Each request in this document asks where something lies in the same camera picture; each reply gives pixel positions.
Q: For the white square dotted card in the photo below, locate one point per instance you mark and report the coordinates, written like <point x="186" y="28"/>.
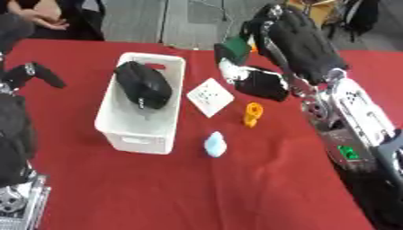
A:
<point x="210" y="96"/>

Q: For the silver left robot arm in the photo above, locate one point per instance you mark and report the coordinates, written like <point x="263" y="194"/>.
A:
<point x="21" y="203"/>

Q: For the yellow chair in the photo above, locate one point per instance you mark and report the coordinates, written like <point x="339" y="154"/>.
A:
<point x="312" y="10"/>

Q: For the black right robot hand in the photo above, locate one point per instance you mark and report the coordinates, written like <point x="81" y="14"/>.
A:
<point x="301" y="45"/>

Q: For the person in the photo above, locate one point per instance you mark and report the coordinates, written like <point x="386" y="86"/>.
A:
<point x="79" y="18"/>

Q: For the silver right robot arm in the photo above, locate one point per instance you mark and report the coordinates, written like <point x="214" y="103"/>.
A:
<point x="362" y="119"/>

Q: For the black bag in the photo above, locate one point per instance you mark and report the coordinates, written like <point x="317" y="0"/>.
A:
<point x="362" y="15"/>

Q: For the orange toy figure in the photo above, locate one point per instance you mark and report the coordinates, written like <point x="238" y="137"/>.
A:
<point x="253" y="113"/>

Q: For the white plastic box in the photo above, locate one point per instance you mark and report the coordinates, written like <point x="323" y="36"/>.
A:
<point x="137" y="131"/>

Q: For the black stand pole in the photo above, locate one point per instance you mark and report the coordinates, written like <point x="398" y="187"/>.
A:
<point x="164" y="21"/>

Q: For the green block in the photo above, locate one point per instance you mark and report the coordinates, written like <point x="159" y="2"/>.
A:
<point x="237" y="50"/>

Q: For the person's hand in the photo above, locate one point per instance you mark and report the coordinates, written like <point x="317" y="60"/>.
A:
<point x="50" y="21"/>

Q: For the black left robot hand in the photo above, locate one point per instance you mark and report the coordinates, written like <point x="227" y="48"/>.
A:
<point x="14" y="140"/>

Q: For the light blue white soft toy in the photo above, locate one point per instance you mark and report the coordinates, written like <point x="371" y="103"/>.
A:
<point x="215" y="145"/>

